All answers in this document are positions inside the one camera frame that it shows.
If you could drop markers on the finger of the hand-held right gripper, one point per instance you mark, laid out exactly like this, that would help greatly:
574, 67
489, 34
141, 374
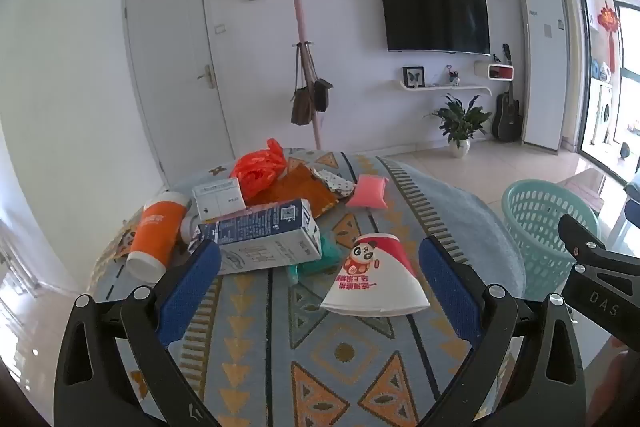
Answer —
595, 292

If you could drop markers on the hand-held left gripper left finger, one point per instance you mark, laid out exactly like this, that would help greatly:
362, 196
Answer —
192, 287

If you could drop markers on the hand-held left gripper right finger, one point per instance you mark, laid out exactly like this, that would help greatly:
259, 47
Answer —
445, 292

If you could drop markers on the red white paper cup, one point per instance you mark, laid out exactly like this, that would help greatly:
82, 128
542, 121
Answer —
375, 287

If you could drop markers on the teal plastic basket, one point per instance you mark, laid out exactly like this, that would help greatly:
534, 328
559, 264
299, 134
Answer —
535, 227

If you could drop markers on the red plastic bag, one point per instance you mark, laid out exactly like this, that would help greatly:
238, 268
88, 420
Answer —
257, 172

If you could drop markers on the orange white plastic bottle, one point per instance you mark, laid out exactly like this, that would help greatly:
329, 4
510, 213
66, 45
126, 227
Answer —
152, 232

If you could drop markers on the blue white milk carton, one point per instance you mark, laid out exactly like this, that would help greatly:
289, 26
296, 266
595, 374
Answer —
260, 237

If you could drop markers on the small white box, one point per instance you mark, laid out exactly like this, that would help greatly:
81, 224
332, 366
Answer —
217, 199

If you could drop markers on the teal plastic wrapper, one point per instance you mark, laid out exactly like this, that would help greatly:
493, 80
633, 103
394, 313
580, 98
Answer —
327, 252

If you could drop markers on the pink packet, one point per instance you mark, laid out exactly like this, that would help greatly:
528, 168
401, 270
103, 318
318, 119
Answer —
367, 192

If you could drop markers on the orange brown wrapper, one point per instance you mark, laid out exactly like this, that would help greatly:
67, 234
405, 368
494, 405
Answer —
300, 192

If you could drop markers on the white dotted wrapper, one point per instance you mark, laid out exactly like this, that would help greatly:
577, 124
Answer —
335, 182

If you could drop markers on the green potted plant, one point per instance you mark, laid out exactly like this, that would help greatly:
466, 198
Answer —
460, 119

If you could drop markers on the white washing machine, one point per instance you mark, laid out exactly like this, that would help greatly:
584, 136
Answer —
605, 112

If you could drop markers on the black guitar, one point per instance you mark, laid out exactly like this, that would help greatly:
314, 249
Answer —
507, 119

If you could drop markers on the white wavy low shelf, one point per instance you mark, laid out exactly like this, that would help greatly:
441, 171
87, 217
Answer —
450, 89

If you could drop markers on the brown hanging bag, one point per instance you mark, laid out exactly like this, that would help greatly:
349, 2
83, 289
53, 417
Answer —
301, 107

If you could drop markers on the small shelf pot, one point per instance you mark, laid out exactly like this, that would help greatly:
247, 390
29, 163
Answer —
453, 78

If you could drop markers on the white red box shelf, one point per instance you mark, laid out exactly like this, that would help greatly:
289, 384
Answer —
500, 71

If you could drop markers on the white door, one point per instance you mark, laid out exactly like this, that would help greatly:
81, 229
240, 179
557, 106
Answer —
170, 57

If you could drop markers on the dark hanging bag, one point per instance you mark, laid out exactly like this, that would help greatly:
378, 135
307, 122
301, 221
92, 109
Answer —
322, 94

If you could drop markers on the small ukulele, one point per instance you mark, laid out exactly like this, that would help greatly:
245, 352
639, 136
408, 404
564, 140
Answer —
506, 53

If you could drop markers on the red knot ornament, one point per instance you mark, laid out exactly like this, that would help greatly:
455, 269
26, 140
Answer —
608, 19

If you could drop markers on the pink coat rack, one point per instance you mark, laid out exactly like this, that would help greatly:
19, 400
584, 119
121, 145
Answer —
301, 22

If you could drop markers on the black butterfly frame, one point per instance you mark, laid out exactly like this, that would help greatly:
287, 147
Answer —
413, 76

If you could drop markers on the black wall television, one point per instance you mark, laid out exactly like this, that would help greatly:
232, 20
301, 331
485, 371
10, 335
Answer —
435, 14

